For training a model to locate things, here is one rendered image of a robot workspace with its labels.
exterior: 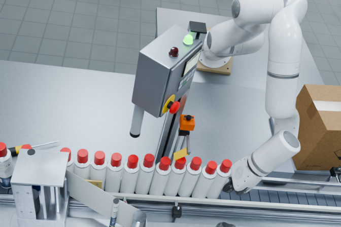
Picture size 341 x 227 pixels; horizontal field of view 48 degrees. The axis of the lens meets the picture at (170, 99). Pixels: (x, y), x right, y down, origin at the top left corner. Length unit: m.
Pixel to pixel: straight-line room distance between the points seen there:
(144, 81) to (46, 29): 2.49
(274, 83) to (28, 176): 0.72
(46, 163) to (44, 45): 2.22
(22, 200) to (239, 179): 0.68
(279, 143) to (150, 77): 0.45
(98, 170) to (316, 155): 0.86
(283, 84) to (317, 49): 2.95
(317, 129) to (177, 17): 1.11
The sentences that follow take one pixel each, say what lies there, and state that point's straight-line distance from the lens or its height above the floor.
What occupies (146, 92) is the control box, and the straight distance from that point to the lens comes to 1.02.
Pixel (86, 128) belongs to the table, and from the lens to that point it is 1.60.
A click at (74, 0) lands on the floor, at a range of 3.81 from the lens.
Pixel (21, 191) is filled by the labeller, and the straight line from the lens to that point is 1.14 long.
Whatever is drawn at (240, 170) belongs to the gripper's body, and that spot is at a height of 1.05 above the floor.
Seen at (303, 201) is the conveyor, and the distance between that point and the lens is 1.58.
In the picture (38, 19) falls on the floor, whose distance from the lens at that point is 3.56.
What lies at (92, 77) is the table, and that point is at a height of 0.83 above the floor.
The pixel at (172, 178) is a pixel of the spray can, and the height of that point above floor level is 1.00.
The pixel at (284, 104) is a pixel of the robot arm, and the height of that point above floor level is 1.35.
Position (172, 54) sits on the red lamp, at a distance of 0.96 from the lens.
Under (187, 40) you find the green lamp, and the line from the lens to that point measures 1.00.
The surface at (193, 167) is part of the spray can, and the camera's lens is 1.27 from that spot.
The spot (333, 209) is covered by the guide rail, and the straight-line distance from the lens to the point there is 1.58.
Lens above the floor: 2.08
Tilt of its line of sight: 45 degrees down
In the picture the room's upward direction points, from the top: 15 degrees clockwise
